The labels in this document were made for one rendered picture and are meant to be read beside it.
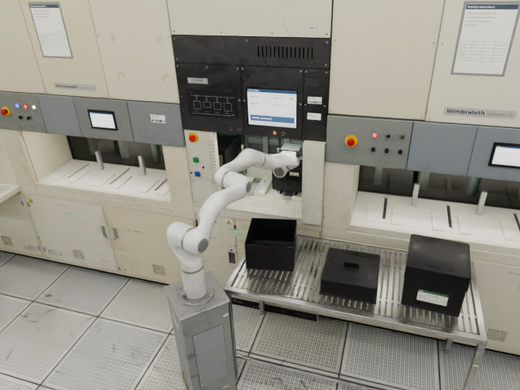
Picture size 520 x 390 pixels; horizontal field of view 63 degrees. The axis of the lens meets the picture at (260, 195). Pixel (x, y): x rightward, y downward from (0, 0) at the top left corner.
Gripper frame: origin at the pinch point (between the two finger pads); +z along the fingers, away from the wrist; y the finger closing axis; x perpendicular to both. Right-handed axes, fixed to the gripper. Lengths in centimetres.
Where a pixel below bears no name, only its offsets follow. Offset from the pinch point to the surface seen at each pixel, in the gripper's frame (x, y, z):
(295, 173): -11.2, 5.1, -10.4
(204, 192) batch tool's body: -22, -52, -29
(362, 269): -33, 55, -69
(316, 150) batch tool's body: 17.9, 22.9, -35.3
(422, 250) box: -18, 83, -65
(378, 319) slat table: -43, 66, -93
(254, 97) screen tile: 44, -14, -30
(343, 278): -33, 46, -79
